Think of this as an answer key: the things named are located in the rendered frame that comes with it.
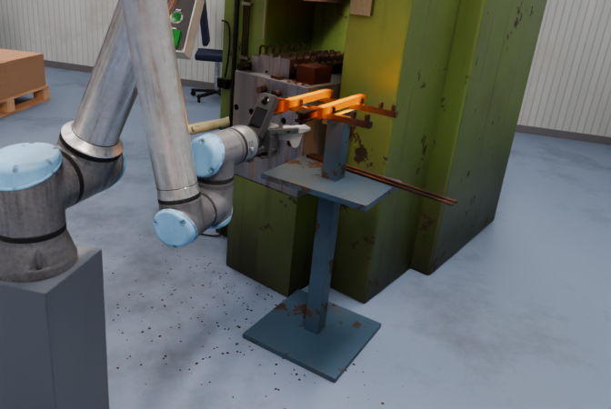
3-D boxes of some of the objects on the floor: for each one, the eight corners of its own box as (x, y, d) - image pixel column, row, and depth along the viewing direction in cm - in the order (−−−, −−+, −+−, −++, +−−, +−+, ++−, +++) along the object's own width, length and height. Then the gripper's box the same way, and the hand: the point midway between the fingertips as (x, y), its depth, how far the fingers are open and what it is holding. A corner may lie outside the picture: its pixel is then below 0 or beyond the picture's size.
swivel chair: (249, 97, 593) (255, 2, 557) (231, 107, 541) (235, 2, 505) (199, 90, 604) (202, -5, 568) (176, 99, 552) (177, -5, 516)
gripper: (212, 152, 137) (256, 137, 153) (276, 171, 128) (315, 153, 144) (214, 120, 134) (258, 108, 150) (279, 136, 125) (318, 123, 141)
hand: (287, 120), depth 146 cm, fingers open, 14 cm apart
